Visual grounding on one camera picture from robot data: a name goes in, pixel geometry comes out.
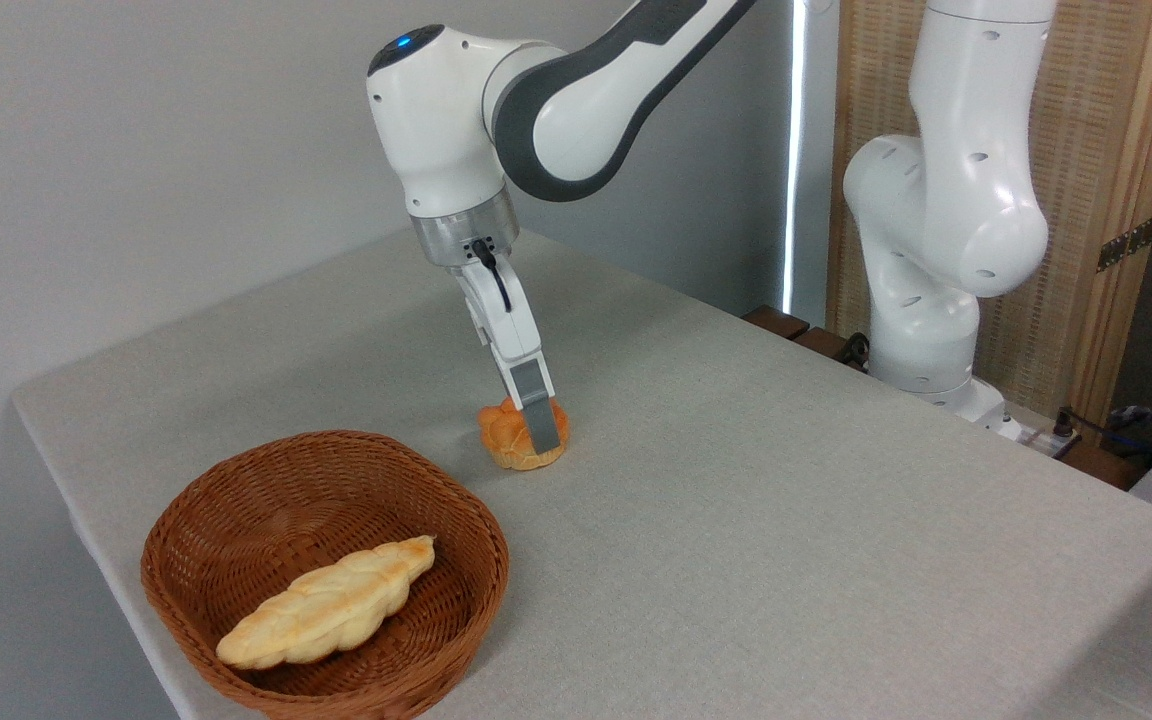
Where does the wooden rattan folding screen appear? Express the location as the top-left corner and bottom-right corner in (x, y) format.
(826, 0), (1152, 426)

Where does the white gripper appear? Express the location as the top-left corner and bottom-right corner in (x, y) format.
(453, 255), (563, 451)

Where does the grey tablecloth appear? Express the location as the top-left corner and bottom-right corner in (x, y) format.
(11, 228), (1152, 720)

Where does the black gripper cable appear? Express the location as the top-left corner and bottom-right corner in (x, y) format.
(471, 237), (514, 313)

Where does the white power strip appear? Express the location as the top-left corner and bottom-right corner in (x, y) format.
(996, 415), (1082, 461)

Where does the brown wooden block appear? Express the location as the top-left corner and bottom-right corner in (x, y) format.
(742, 305), (810, 341)
(794, 327), (852, 362)

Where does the brown wicker basket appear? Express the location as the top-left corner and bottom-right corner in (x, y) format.
(141, 430), (511, 720)

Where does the round orange bread bun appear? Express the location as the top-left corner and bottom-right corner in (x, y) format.
(477, 397), (571, 472)

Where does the long braided pale bread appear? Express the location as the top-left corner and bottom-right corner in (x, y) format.
(216, 535), (436, 670)

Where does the dark metal hinge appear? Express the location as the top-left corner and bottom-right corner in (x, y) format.
(1096, 215), (1152, 273)

